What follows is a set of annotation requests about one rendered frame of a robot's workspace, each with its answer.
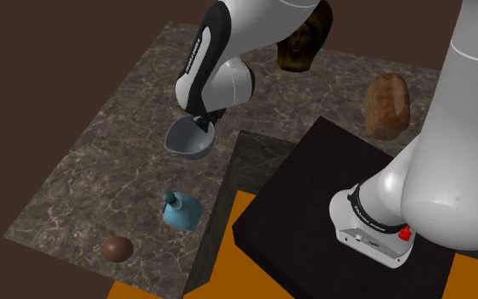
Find grey bowl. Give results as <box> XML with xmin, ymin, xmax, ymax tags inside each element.
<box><xmin>164</xmin><ymin>115</ymin><xmax>217</xmax><ymax>161</ymax></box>

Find blue soap dispenser bottle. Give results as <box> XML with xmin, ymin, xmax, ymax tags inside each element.
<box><xmin>161</xmin><ymin>190</ymin><xmax>204</xmax><ymax>232</ymax></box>

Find dark bust figure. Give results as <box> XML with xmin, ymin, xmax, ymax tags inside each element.
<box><xmin>276</xmin><ymin>0</ymin><xmax>334</xmax><ymax>74</ymax></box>

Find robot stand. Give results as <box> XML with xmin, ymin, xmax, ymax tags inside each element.
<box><xmin>232</xmin><ymin>116</ymin><xmax>458</xmax><ymax>299</ymax></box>

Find brown egg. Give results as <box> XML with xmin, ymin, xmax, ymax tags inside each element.
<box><xmin>101</xmin><ymin>236</ymin><xmax>134</xmax><ymax>263</ymax></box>

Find brown bread loaf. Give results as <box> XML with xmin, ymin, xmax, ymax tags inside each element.
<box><xmin>364</xmin><ymin>72</ymin><xmax>412</xmax><ymax>142</ymax></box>

